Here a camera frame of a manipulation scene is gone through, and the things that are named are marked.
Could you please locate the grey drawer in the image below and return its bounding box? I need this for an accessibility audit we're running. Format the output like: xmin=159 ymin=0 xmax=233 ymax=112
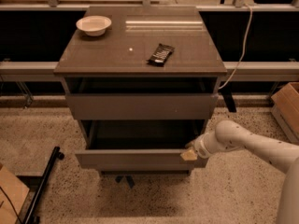
xmin=74 ymin=119 xmax=209 ymax=172
xmin=66 ymin=77 xmax=218 ymax=120

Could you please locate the white bowl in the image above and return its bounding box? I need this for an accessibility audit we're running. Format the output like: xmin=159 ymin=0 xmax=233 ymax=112
xmin=76 ymin=16 xmax=112 ymax=36

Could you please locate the cardboard box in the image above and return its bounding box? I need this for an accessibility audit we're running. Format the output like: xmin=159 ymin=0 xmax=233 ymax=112
xmin=0 ymin=164 xmax=29 ymax=224
xmin=271 ymin=82 xmax=299 ymax=145

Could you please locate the white cable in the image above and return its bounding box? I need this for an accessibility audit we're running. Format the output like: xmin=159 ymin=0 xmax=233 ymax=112
xmin=218 ymin=4 xmax=254 ymax=91

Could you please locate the grey top drawer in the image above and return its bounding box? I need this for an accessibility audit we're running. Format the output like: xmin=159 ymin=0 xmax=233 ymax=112
xmin=66 ymin=77 xmax=218 ymax=120

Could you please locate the cardboard box left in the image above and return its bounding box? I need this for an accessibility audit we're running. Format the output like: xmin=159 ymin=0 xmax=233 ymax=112
xmin=0 ymin=164 xmax=29 ymax=224

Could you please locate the black cable left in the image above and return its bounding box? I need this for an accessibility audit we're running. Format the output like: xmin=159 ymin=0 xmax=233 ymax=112
xmin=0 ymin=186 xmax=23 ymax=224

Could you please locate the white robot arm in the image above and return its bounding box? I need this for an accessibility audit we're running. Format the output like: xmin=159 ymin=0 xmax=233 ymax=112
xmin=180 ymin=120 xmax=299 ymax=224

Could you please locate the cardboard box right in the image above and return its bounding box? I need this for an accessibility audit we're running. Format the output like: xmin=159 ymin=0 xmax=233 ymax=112
xmin=271 ymin=82 xmax=299 ymax=145

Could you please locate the grey metal rail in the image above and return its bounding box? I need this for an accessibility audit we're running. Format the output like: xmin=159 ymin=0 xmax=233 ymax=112
xmin=0 ymin=62 xmax=299 ymax=82

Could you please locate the black metal bar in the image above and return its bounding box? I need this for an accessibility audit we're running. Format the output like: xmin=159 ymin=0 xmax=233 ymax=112
xmin=23 ymin=147 xmax=64 ymax=224

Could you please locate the black snack packet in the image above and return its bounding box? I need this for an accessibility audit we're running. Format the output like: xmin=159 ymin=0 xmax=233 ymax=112
xmin=148 ymin=44 xmax=175 ymax=66

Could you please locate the grey drawer cabinet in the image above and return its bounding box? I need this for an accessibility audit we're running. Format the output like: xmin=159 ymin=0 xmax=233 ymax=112
xmin=53 ymin=5 xmax=228 ymax=176

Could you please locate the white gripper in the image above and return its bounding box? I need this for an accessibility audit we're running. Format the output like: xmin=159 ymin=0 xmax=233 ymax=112
xmin=180 ymin=132 xmax=219 ymax=161

